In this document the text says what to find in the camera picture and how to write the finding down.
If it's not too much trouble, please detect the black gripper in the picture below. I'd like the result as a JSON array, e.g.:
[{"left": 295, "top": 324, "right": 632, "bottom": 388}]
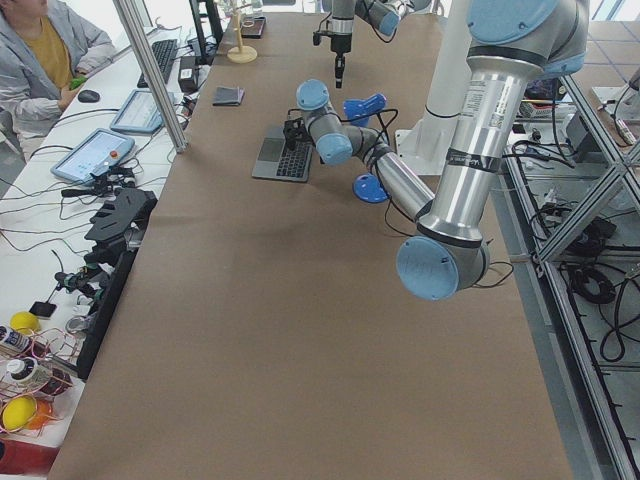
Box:
[
  {"left": 312, "top": 18, "right": 354, "bottom": 89},
  {"left": 283, "top": 117, "right": 304, "bottom": 149}
]

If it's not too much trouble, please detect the grey laptop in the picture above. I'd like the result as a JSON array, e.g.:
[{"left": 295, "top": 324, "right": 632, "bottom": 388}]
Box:
[{"left": 252, "top": 126, "right": 313, "bottom": 183}]

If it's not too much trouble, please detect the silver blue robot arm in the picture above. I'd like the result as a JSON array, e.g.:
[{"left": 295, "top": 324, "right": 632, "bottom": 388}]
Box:
[
  {"left": 296, "top": 1, "right": 589, "bottom": 301},
  {"left": 312, "top": 0, "right": 433, "bottom": 88}
]

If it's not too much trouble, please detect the grey folded cloth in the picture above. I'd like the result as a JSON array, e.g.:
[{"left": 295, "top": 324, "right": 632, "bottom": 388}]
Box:
[{"left": 212, "top": 86, "right": 245, "bottom": 106}]

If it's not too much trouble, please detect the blue desk lamp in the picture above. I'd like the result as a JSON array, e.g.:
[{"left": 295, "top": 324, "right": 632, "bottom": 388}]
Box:
[{"left": 343, "top": 93, "right": 388, "bottom": 204}]

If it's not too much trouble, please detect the wooden stand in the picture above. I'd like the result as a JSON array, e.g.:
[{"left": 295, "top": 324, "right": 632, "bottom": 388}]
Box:
[{"left": 227, "top": 0, "right": 263, "bottom": 64}]

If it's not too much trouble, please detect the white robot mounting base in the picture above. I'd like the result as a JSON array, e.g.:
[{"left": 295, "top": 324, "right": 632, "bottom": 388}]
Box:
[{"left": 396, "top": 0, "right": 471, "bottom": 175}]

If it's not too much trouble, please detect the black keyboard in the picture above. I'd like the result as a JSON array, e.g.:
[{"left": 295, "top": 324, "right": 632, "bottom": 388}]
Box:
[{"left": 151, "top": 39, "right": 178, "bottom": 84}]

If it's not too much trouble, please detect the blue teach pendant tablet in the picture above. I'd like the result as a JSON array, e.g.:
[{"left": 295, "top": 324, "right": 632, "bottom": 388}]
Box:
[
  {"left": 50, "top": 128, "right": 135, "bottom": 184},
  {"left": 110, "top": 89, "right": 164, "bottom": 135}
]

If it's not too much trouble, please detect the black tool rack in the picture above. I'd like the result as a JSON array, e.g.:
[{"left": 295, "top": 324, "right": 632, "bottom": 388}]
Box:
[{"left": 76, "top": 188, "right": 157, "bottom": 381}]

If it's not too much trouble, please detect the black computer mouse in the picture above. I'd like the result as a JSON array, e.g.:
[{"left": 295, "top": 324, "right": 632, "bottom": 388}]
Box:
[{"left": 77, "top": 89, "right": 101, "bottom": 103}]

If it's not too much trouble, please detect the seated person in grey jacket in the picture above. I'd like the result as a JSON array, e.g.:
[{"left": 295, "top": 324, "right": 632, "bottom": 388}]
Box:
[{"left": 1, "top": 0, "right": 115, "bottom": 159}]

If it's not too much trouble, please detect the aluminium frame post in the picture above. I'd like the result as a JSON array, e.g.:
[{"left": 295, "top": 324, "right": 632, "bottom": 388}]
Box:
[{"left": 113, "top": 0, "right": 187, "bottom": 154}]

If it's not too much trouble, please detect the yellow ball in wire basket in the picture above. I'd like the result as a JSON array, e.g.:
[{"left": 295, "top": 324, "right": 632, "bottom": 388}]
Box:
[{"left": 1, "top": 396, "right": 38, "bottom": 432}]

